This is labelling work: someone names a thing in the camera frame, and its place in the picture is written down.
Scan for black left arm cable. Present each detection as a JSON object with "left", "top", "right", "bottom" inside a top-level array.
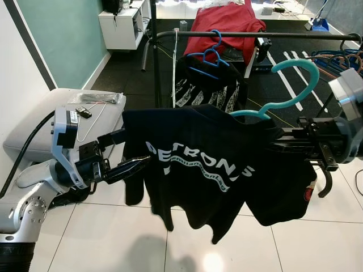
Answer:
[{"left": 0, "top": 110, "right": 57, "bottom": 199}]

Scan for black striped print t-shirt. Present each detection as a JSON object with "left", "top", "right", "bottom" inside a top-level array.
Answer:
[{"left": 174, "top": 54, "right": 251, "bottom": 114}]

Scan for thin white hanger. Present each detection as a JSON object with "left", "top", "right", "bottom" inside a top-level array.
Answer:
[{"left": 170, "top": 28, "right": 180, "bottom": 108}]

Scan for white shelf unit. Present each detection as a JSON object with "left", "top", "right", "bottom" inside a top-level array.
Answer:
[{"left": 98, "top": 0, "right": 151, "bottom": 50}]

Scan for bunch of blue hangers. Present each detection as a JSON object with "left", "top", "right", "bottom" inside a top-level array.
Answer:
[{"left": 309, "top": 50, "right": 363, "bottom": 77}]

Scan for black hanging bag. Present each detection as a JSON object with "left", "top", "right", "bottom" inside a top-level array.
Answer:
[{"left": 102, "top": 0, "right": 128, "bottom": 15}]

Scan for clear plastic bag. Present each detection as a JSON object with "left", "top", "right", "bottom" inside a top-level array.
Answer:
[{"left": 68, "top": 92, "right": 121, "bottom": 106}]

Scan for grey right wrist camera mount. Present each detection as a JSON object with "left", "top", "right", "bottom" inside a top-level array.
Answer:
[{"left": 327, "top": 68, "right": 363, "bottom": 122}]

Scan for red cloth cover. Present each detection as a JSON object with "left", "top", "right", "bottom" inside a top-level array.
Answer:
[{"left": 183, "top": 0, "right": 266, "bottom": 63}]

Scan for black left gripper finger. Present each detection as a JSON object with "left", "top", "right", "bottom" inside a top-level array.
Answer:
[
  {"left": 106, "top": 157, "right": 151, "bottom": 183},
  {"left": 96, "top": 129, "right": 126, "bottom": 149}
]

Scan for grey cushioned ottoman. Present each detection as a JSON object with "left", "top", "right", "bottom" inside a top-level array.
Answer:
[{"left": 3, "top": 88, "right": 126, "bottom": 165}]

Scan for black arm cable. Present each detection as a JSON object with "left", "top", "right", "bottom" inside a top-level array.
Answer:
[
  {"left": 0, "top": 110, "right": 57, "bottom": 199},
  {"left": 316, "top": 161, "right": 336, "bottom": 199}
]

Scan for blue dustpan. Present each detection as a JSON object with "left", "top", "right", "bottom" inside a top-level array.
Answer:
[{"left": 309, "top": 19, "right": 331, "bottom": 32}]

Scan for blue plastic hanger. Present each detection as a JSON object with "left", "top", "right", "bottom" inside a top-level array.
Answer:
[
  {"left": 190, "top": 54, "right": 227, "bottom": 80},
  {"left": 186, "top": 29, "right": 230, "bottom": 67}
]

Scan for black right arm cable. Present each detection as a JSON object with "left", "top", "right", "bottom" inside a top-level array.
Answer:
[{"left": 316, "top": 161, "right": 336, "bottom": 199}]

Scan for teal plastic hanger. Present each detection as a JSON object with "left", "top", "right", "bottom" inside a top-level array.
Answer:
[{"left": 230, "top": 57, "right": 321, "bottom": 121}]

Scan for black metal clothes rack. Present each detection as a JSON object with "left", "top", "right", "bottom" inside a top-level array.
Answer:
[{"left": 141, "top": 0, "right": 363, "bottom": 108}]

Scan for black Petronas print t-shirt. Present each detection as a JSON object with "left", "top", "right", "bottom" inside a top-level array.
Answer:
[{"left": 122, "top": 104, "right": 318, "bottom": 245}]

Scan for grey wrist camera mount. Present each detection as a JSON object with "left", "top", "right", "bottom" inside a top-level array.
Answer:
[
  {"left": 51, "top": 107, "right": 94, "bottom": 190},
  {"left": 327, "top": 68, "right": 363, "bottom": 122}
]

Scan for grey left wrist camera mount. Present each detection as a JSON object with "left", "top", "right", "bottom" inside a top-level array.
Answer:
[{"left": 51, "top": 107, "right": 94, "bottom": 190}]

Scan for small black key fob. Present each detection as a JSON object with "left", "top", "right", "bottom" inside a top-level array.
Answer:
[{"left": 75, "top": 106, "right": 93, "bottom": 119}]

